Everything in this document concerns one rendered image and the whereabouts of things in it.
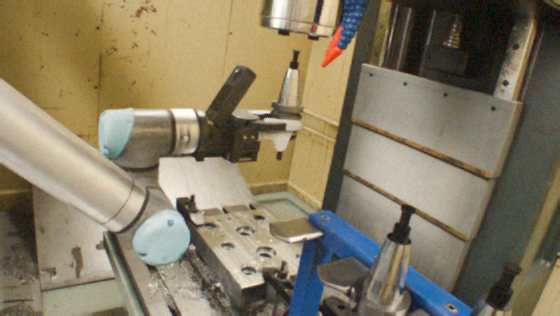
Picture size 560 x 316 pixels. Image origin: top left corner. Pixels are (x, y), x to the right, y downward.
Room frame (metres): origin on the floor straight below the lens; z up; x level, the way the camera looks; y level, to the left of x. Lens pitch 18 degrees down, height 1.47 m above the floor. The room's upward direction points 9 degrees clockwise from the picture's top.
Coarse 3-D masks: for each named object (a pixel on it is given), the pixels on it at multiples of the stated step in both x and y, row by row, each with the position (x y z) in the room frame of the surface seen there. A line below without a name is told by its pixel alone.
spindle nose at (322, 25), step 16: (272, 0) 0.69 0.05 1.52; (288, 0) 0.67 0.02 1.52; (304, 0) 0.67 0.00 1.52; (320, 0) 0.67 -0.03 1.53; (336, 0) 0.69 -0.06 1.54; (272, 16) 0.68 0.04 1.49; (288, 16) 0.67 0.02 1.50; (304, 16) 0.67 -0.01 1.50; (320, 16) 0.67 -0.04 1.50; (336, 16) 0.69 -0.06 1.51; (304, 32) 0.67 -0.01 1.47; (320, 32) 0.68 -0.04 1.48
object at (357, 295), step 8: (360, 280) 0.36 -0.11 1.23; (352, 288) 0.35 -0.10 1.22; (360, 288) 0.35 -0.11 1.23; (352, 296) 0.34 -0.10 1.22; (360, 296) 0.34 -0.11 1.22; (408, 296) 0.34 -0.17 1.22; (352, 304) 0.34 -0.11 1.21; (360, 304) 0.34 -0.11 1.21; (368, 304) 0.32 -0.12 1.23; (376, 304) 0.32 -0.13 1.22; (400, 304) 0.33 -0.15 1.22; (408, 304) 0.33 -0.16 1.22; (360, 312) 0.33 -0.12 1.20; (368, 312) 0.32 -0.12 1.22; (376, 312) 0.31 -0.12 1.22; (384, 312) 0.31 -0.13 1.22; (392, 312) 0.31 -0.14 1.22; (400, 312) 0.32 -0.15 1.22
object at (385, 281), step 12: (384, 240) 0.35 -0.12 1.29; (408, 240) 0.34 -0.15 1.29; (384, 252) 0.34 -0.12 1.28; (396, 252) 0.33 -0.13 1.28; (408, 252) 0.33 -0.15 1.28; (372, 264) 0.35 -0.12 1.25; (384, 264) 0.33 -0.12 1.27; (396, 264) 0.33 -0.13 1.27; (372, 276) 0.34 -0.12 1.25; (384, 276) 0.33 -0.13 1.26; (396, 276) 0.33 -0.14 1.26; (372, 288) 0.33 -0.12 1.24; (384, 288) 0.33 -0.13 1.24; (396, 288) 0.33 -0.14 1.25; (372, 300) 0.33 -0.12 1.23; (384, 300) 0.32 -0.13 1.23; (396, 300) 0.33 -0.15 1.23
